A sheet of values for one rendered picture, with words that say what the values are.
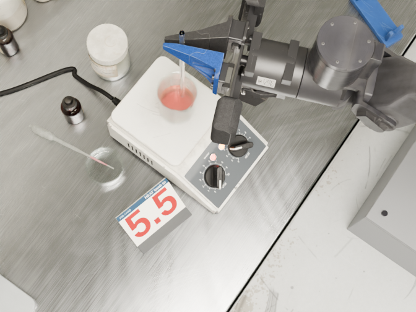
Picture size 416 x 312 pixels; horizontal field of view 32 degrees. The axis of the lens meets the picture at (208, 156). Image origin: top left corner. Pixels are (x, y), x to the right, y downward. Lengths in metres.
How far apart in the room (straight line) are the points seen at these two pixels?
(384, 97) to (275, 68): 0.12
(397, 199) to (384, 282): 0.15
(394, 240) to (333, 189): 0.14
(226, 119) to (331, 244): 0.38
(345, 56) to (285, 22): 0.45
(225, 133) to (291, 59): 0.11
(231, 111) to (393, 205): 0.32
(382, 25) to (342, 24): 0.45
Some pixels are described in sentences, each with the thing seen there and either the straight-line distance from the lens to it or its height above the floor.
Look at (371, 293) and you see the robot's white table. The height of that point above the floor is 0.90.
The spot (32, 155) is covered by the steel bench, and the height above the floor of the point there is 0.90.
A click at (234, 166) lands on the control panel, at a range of 1.03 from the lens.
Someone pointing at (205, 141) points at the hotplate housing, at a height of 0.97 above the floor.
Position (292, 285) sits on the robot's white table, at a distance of 1.06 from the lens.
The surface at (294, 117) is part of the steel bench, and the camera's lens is 1.11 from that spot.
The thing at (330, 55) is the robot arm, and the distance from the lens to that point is 0.72.
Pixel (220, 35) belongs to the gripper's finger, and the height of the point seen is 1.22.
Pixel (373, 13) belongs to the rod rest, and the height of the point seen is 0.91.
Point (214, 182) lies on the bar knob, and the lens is 1.01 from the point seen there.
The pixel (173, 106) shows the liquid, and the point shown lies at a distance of 0.98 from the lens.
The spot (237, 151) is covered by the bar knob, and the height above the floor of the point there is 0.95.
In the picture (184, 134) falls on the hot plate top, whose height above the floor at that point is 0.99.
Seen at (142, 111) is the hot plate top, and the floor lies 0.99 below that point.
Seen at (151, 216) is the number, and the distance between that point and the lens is 1.04.
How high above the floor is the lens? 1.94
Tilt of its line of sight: 75 degrees down
